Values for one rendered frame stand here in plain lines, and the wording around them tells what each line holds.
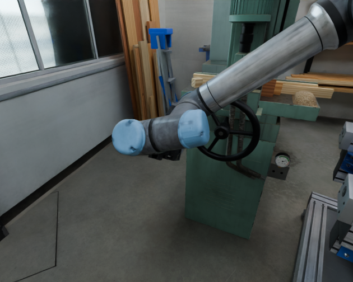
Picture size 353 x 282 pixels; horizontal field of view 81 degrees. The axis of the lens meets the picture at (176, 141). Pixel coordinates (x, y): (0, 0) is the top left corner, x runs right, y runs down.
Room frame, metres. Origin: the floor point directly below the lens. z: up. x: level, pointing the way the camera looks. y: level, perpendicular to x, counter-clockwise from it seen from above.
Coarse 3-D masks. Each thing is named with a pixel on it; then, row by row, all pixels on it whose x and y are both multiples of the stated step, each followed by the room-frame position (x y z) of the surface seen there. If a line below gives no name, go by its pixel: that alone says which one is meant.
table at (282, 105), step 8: (192, 88) 1.06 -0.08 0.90; (264, 96) 0.93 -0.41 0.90; (280, 96) 0.93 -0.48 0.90; (288, 96) 0.93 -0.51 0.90; (264, 104) 0.86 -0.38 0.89; (272, 104) 0.85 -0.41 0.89; (280, 104) 0.83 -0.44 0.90; (288, 104) 0.82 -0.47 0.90; (224, 112) 0.83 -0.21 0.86; (264, 112) 0.86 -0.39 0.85; (272, 112) 0.84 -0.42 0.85; (280, 112) 0.83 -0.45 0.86; (288, 112) 0.82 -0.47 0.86; (296, 112) 0.81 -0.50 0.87; (304, 112) 0.80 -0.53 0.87; (312, 112) 0.79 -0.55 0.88; (312, 120) 0.78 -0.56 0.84
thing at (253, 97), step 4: (252, 92) 0.79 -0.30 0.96; (256, 92) 0.79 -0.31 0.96; (260, 92) 0.79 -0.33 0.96; (248, 96) 0.80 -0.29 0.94; (252, 96) 0.79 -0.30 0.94; (256, 96) 0.79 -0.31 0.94; (260, 96) 0.86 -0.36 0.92; (240, 100) 0.81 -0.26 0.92; (248, 100) 0.80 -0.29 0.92; (252, 100) 0.79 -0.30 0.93; (256, 100) 0.79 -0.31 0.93; (248, 104) 0.80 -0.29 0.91; (252, 104) 0.79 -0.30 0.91; (256, 104) 0.78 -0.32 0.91; (224, 108) 0.83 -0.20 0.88; (228, 108) 0.83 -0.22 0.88; (236, 108) 0.81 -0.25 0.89; (252, 108) 0.79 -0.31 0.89; (256, 108) 0.78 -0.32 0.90; (256, 112) 0.78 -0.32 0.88
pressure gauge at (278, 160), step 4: (276, 156) 0.77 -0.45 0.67; (280, 156) 0.76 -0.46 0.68; (284, 156) 0.75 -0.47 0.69; (288, 156) 0.75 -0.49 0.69; (276, 160) 0.76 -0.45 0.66; (280, 160) 0.76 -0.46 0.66; (284, 160) 0.75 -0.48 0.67; (276, 164) 0.76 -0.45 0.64; (280, 164) 0.75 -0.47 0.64; (284, 164) 0.75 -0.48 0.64; (288, 164) 0.74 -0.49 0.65
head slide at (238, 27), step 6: (240, 24) 1.16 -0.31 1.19; (258, 24) 1.13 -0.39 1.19; (264, 24) 1.12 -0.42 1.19; (240, 30) 1.16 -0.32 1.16; (258, 30) 1.13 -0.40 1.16; (264, 30) 1.12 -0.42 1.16; (258, 36) 1.13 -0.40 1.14; (234, 42) 1.17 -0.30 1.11; (258, 42) 1.12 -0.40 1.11; (234, 48) 1.17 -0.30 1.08; (252, 48) 1.13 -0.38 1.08; (234, 54) 1.17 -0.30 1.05
